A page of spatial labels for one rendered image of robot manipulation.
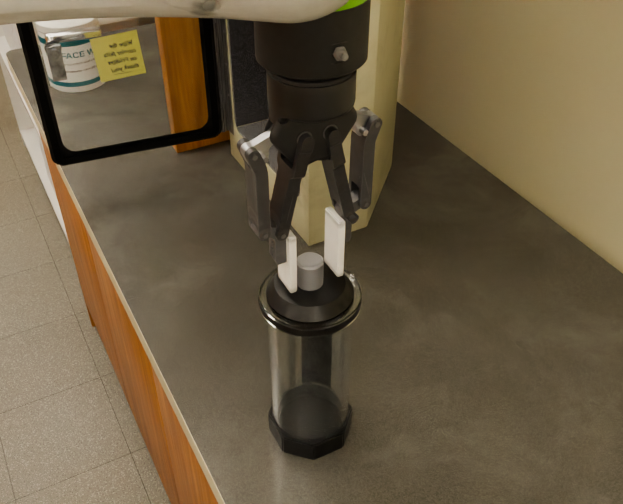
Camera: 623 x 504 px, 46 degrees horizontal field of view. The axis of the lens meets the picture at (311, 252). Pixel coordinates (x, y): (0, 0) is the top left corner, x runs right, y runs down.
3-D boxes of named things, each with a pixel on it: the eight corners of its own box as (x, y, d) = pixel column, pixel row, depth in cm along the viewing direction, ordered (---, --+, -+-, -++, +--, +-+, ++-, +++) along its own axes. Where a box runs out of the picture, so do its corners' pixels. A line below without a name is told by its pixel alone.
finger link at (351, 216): (304, 115, 65) (318, 108, 65) (330, 205, 73) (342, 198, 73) (325, 135, 63) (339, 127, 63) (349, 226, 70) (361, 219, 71)
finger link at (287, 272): (296, 237, 69) (289, 239, 68) (297, 291, 73) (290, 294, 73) (282, 220, 71) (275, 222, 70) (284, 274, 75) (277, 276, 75)
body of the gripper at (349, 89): (334, 35, 64) (332, 127, 70) (245, 53, 61) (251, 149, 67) (379, 68, 59) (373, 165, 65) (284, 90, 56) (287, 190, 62)
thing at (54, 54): (67, 80, 117) (60, 46, 113) (53, 83, 116) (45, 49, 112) (66, 75, 118) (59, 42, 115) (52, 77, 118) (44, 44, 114)
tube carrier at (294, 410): (327, 374, 96) (330, 247, 82) (370, 434, 88) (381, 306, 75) (252, 404, 92) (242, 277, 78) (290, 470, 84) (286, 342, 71)
